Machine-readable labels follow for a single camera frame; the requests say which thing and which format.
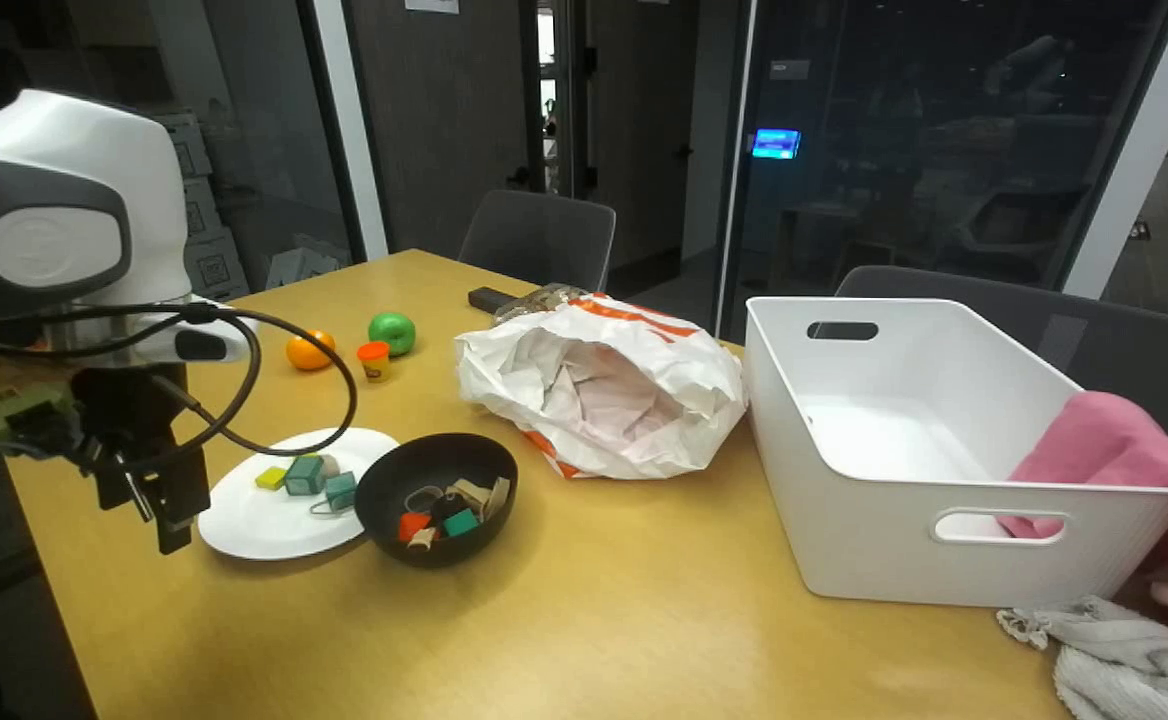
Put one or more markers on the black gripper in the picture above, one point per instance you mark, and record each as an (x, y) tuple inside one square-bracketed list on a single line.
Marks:
[(131, 446)]

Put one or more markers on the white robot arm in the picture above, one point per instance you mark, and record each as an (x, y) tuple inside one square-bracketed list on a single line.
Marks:
[(96, 308)]

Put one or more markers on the red block in bowl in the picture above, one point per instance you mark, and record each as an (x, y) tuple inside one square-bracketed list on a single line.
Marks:
[(408, 526)]

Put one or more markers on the black bowl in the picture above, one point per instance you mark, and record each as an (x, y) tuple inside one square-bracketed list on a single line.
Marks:
[(438, 472)]

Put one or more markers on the teal block in bowl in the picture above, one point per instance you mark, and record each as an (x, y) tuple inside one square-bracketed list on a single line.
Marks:
[(460, 522)]

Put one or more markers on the yellow block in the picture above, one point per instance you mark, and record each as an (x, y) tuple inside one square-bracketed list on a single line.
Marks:
[(268, 476)]

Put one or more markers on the large teal cube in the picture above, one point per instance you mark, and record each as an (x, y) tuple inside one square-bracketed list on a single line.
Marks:
[(306, 476)]

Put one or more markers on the small teal cube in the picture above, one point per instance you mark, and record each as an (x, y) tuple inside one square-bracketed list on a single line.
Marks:
[(342, 493)]

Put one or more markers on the orange plastic egg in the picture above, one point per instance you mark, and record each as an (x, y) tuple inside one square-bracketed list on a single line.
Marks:
[(309, 353)]

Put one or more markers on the small orange lidded cup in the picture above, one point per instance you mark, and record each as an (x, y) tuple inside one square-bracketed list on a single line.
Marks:
[(373, 356)]

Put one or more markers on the green plastic ball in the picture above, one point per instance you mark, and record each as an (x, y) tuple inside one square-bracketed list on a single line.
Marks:
[(394, 331)]

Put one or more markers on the black phone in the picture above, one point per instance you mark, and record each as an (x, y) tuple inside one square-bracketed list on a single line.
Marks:
[(499, 302)]

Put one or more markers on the white paper bag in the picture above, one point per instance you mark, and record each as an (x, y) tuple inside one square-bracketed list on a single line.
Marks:
[(605, 389)]

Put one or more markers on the grey office chair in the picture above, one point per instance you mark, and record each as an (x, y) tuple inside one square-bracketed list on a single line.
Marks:
[(540, 236)]

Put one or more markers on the white plastic bin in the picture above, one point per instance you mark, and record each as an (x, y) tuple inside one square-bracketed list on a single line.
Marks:
[(891, 438)]

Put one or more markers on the pink cloth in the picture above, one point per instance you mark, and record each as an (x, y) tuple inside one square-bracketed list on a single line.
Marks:
[(1103, 438)]

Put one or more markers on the grey white towel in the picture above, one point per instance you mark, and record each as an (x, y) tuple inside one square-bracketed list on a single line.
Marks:
[(1111, 660)]

